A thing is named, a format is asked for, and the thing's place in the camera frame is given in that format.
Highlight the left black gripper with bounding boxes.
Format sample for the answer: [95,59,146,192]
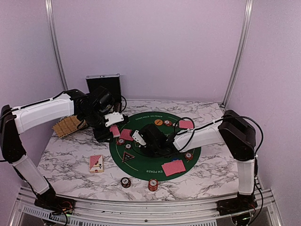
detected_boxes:
[80,108,113,142]

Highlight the red playing card deck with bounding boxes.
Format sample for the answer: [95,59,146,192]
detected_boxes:
[110,125,120,138]

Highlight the red chips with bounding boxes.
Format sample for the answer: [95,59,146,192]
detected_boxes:
[116,138,125,145]

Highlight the red card seat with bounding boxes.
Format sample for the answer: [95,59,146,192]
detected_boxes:
[169,160,184,167]
[162,162,186,177]
[119,129,133,141]
[179,120,195,129]

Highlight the orange round blind button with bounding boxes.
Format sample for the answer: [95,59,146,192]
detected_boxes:
[154,119,163,126]

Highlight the red card bottom seat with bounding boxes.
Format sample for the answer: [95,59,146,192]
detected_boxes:
[162,162,186,177]
[169,160,184,167]

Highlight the black triangular all-in button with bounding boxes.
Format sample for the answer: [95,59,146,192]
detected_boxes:
[122,151,135,162]

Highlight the red card top seat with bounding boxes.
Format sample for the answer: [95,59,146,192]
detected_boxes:
[179,120,195,129]

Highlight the red poker chip stack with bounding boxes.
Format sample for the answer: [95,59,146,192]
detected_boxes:
[148,179,158,192]

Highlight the dark brown poker chip stack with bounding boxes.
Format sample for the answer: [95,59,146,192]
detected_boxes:
[120,177,131,188]

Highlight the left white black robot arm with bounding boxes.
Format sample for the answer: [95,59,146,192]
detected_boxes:
[0,87,124,210]

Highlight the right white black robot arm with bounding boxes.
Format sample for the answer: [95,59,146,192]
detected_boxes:
[131,110,256,211]

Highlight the playing card box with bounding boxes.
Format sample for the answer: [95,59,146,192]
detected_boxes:
[89,154,104,174]

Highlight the round green poker mat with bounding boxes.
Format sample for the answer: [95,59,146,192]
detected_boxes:
[110,112,201,181]

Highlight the woven bamboo tray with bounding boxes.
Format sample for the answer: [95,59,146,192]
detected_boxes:
[52,116,84,138]

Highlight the aluminium poker chip case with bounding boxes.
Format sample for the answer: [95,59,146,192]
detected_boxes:
[86,73,122,112]

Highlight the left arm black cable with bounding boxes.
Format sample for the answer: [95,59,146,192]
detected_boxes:
[112,93,127,116]

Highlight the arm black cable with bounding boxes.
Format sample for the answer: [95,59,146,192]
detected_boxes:
[112,93,127,116]
[166,117,264,210]

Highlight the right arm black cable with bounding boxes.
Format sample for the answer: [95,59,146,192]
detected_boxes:
[166,117,264,210]

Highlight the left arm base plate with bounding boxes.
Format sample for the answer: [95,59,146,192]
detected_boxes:
[34,196,75,214]

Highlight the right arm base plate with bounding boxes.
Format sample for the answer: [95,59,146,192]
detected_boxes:
[216,198,258,216]

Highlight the left aluminium frame post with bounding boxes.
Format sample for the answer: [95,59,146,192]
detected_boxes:
[45,0,68,91]

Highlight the aluminium frame post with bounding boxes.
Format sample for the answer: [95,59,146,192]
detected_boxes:
[45,0,68,91]
[221,0,254,108]

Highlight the right aluminium frame post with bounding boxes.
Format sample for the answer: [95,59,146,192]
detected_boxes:
[221,0,254,108]

